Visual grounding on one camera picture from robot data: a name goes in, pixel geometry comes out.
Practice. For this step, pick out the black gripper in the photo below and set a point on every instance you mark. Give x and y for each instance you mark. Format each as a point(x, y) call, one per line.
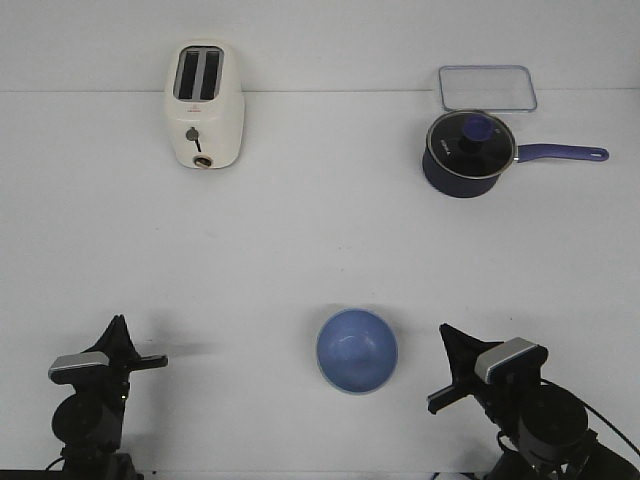
point(120, 358)
point(462, 352)

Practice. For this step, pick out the blue bowl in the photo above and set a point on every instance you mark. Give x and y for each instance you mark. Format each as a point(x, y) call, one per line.
point(356, 351)

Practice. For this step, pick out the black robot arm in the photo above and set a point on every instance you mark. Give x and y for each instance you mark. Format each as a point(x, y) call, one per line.
point(547, 425)
point(89, 423)

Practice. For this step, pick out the dark blue saucepan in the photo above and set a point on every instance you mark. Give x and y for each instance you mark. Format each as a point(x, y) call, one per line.
point(458, 187)

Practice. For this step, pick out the glass saucepan lid blue knob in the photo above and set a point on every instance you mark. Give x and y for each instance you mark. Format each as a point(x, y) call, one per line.
point(472, 144)

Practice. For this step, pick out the white two-slot toaster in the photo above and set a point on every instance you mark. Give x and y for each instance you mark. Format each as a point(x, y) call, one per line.
point(204, 105)

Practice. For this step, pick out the clear rectangular food container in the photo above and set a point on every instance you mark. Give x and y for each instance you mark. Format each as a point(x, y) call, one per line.
point(492, 88)

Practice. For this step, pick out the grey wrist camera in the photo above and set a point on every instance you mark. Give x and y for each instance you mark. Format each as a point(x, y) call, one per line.
point(77, 368)
point(509, 356)

